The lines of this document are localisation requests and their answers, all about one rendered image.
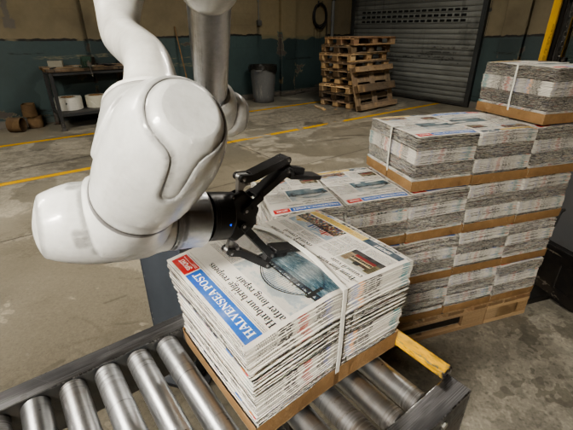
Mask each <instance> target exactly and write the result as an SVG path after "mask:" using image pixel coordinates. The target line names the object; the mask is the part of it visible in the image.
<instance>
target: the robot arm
mask: <svg viewBox="0 0 573 430"><path fill-rule="evenodd" d="M93 1H94V5H95V13H96V18H97V24H98V28H99V33H100V35H101V40H102V42H103V43H104V45H105V46H106V48H107V50H108V51H109V52H110V53H111V54H112V55H113V56H114V57H115V58H116V59H117V60H118V61H119V62H120V63H121V64H122V65H123V66H124V77H123V80H120V81H118V82H117V83H115V84H113V85H111V86H110V87H109V88H108V89H107V90H106V91H105V93H104V94H103V96H102V99H101V108H100V112H99V117H98V121H97V125H96V129H95V135H94V140H93V143H92V147H91V151H90V155H91V157H92V159H93V161H92V165H91V168H90V175H89V176H88V177H85V178H84V180H83V182H70V183H64V184H62V185H59V186H56V187H54V188H52V189H48V190H45V191H44V192H42V193H40V194H38V195H37V196H36V198H35V201H34V205H33V210H32V233H33V237H34V240H35V242H36V245H37V247H38V249H39V251H40V253H41V254H42V255H43V256H44V257H45V258H46V259H49V260H53V261H57V262H62V263H69V264H111V263H118V262H125V261H131V260H137V259H144V258H148V257H150V256H153V255H154V254H156V253H161V252H165V251H176V250H178V249H186V248H194V247H203V246H204V245H205V244H207V242H208V241H221V240H227V242H226V244H224V245H222V250H223V251H224V252H225V253H226V254H227V255H228V256H229V257H241V258H243V259H246V260H248V261H250V262H252V263H254V264H257V265H260V266H262V267H264V268H265V269H268V268H269V267H270V260H271V259H273V258H276V257H284V256H286V255H287V253H292V252H301V251H300V250H299V249H297V248H296V247H295V246H293V245H292V244H291V243H289V242H288V241H284V242H272V243H268V244H267V245H266V244H265V243H264V242H263V241H262V240H261V239H260V238H259V237H258V235H257V234H256V233H255V232H254V231H253V230H252V227H253V226H254V225H256V222H257V218H256V216H257V214H258V204H259V203H260V202H262V201H263V198H264V196H265V195H267V194H268V193H269V192H270V191H271V190H272V189H274V188H275V187H276V186H277V185H278V184H280V183H281V182H282V181H283V180H284V179H286V178H287V177H288V178H290V179H297V180H321V175H318V174H316V173H314V172H312V171H304V170H305V169H304V168H303V167H301V166H290V163H291V161H292V159H291V157H289V156H286V155H284V154H277V155H276V156H274V157H272V158H270V159H268V160H266V161H264V162H262V163H260V164H258V165H256V166H254V167H252V168H250V169H248V170H246V171H236V172H234V173H233V178H234V179H235V189H234V190H232V191H229V192H224V191H221V192H206V190H207V188H208V187H209V185H210V184H211V182H212V181H213V179H214V178H215V176H216V175H217V172H218V170H219V168H220V166H221V164H222V162H223V157H224V155H225V151H226V147H227V140H228V137H233V136H235V135H238V134H239V133H241V132H242V131H243V130H244V129H245V128H246V127H247V126H248V122H249V108H248V104H247V102H246V100H245V98H244V97H243V96H241V95H240V94H238V93H236V92H234V91H233V89H232V88H231V86H230V85H229V84H228V78H229V46H230V24H231V8H232V7H233V6H234V4H235V3H236V1H237V0H183V1H184V2H185V3H186V6H187V14H188V30H189V39H190V48H191V56H192V65H193V74H194V80H192V79H189V78H185V77H181V76H177V74H176V71H175V68H174V65H173V62H172V60H171V57H170V55H169V53H168V51H167V49H166V48H165V46H164V45H163V44H162V43H161V42H160V41H159V40H158V39H157V38H156V37H155V36H154V35H153V34H152V33H151V32H149V31H148V30H146V29H145V28H143V27H142V26H140V19H141V13H142V6H143V2H144V0H93ZM265 176H266V177H265ZM262 177H265V178H264V179H262V180H261V181H260V182H259V183H257V184H256V185H255V186H254V187H252V188H249V189H248V190H247V191H243V190H244V188H245V186H249V185H251V183H252V182H255V181H257V180H259V179H260V178H262ZM251 196H253V197H255V198H252V197H251ZM243 235H245V236H246V237H247V238H248V239H249V240H250V241H251V242H252V243H253V244H254V245H255V246H256V247H257V248H258V249H259V250H260V251H261V252H262V253H263V255H262V256H259V255H257V254H255V253H252V252H250V251H248V250H246V249H245V248H242V247H239V245H238V244H237V243H236V242H235V241H236V240H238V239H239V238H241V237H242V236H243Z"/></svg>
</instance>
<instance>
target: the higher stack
mask: <svg viewBox="0 0 573 430"><path fill-rule="evenodd" d="M487 63H488V64H487V66H486V69H485V74H484V75H483V81H482V82H481V83H482V84H481V87H482V88H481V90H480V92H481V93H480V94H479V95H480V99H478V100H479V101H481V102H488V103H492V104H496V105H501V106H505V107H507V109H506V110H508V108H517V109H521V110H525V111H530V112H534V113H541V114H545V115H546V114H555V113H573V63H569V62H556V61H492V62H487ZM477 113H486V114H489V115H493V116H496V117H499V118H506V119H505V120H511V121H516V122H519V123H523V124H526V125H531V126H534V127H536V128H538V129H539V130H538V133H537V137H535V141H534V144H533V147H532V149H531V151H530V154H531V156H530V159H529V162H528V165H527V168H536V167H543V166H555V165H563V164H569V163H573V122H571V123H562V124H553V125H538V124H535V123H530V122H527V121H523V120H520V119H513V118H509V117H506V116H502V115H498V114H494V113H488V112H484V111H479V112H477ZM570 175H571V173H570V172H562V173H556V174H550V175H544V176H538V177H525V178H522V179H523V182H522V184H521V186H522V187H521V188H520V190H519V191H518V196H517V199H516V201H517V202H518V204H517V208H516V210H515V213H514V214H513V215H515V216H518V215H524V214H528V213H532V212H542V211H547V210H552V209H558V208H560V207H561V206H562V204H563V202H564V197H565V195H564V193H565V192H566V191H565V190H566V188H567V187H568V186H567V185H568V182H569V180H570ZM555 219H556V218H555V217H550V218H542V219H537V220H532V221H528V222H522V223H518V224H515V223H513V224H509V225H510V226H511V227H510V229H509V232H508V235H507V236H506V242H505V246H504V247H505V248H504V250H503V253H502V256H501V257H502V258H505V257H509V256H513V255H518V254H522V253H530V252H534V251H539V250H542V249H546V247H547V244H548V242H549V237H551V236H552V234H553V230H554V228H555V227H553V226H554V225H555V222H556V220H555ZM543 259H544V258H543V257H542V256H540V257H537V258H532V259H526V260H521V261H517V262H513V263H509V264H502V265H498V266H497V268H496V269H497V271H496V273H495V275H496V277H495V280H494V282H495V283H494V284H493V286H492V290H491V292H490V295H491V296H493V295H496V294H499V293H505V292H509V291H512V290H517V289H520V288H527V287H531V286H532V285H533V284H535V279H536V274H537V272H538V270H539V268H538V267H540V266H541V265H542V262H543ZM529 298H530V293H523V294H520V295H516V296H512V297H509V298H505V299H499V300H496V301H492V302H487V303H486V304H487V305H486V306H487V309H486V311H485V313H484V317H483V323H488V322H492V321H495V320H499V319H502V318H505V317H511V316H515V315H517V314H521V313H524V311H525V307H526V305H527V302H528V299H529Z"/></svg>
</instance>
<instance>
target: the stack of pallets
mask: <svg viewBox="0 0 573 430"><path fill-rule="evenodd" d="M383 38H387V43H382V39H383ZM334 39H337V43H334V42H333V40H334ZM368 40H369V42H368ZM395 41H396V37H395V36H389V37H387V36H336V37H325V43H324V44H322V45H321V53H319V61H321V75H322V83H319V97H320V98H321V105H326V104H331V103H332V104H333V105H332V107H336V108H338V107H343V106H346V107H345V109H353V108H355V106H354V104H355V102H354V98H353V96H354V95H353V92H352V84H351V81H352V80H351V76H350V69H349V68H352V67H362V66H372V65H375V62H376V61H379V62H381V64H389V60H386V53H387V52H390V46H391V44H395ZM377 46H380V47H382V50H381V51H377ZM330 47H333V50H329V49H330ZM363 47H366V50H363V49H362V48H363ZM347 48H348V49H347ZM373 54H379V58H376V59H373ZM328 55H331V56H332V58H327V56H328ZM359 55H363V57H361V58H359ZM344 56H347V57H344ZM329 63H332V64H333V66H329V65H328V64H329ZM362 63H365V65H362ZM329 71H332V72H333V73H329ZM330 78H333V79H334V80H330ZM327 86H330V87H331V88H327ZM327 94H331V95H327ZM329 101H330V102H329Z"/></svg>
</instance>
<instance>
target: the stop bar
mask: <svg viewBox="0 0 573 430"><path fill-rule="evenodd" d="M397 330H398V333H397V337H396V343H395V345H396V346H398V347H399V348H401V349H402V350H403V351H405V352H406V353H407V354H408V355H410V356H411V357H413V358H414V359H416V360H417V361H418V362H420V363H421V364H423V365H424V366H425V367H427V368H428V369H429V370H430V371H432V372H433V373H434V374H436V375H438V376H439V377H440V378H442V379H445V378H446V377H448V376H449V375H450V374H451V372H452V366H451V365H449V364H448V363H446V362H444V361H443V360H442V359H441V358H439V357H438V356H436V355H435V354H433V353H432V352H430V351H428V350H427V349H426V348H424V347H423V346H422V345H420V344H419V343H417V342H416V341H414V340H413V339H411V338H410V337H408V336H407V335H405V334H404V333H403V332H402V331H400V330H399V329H397Z"/></svg>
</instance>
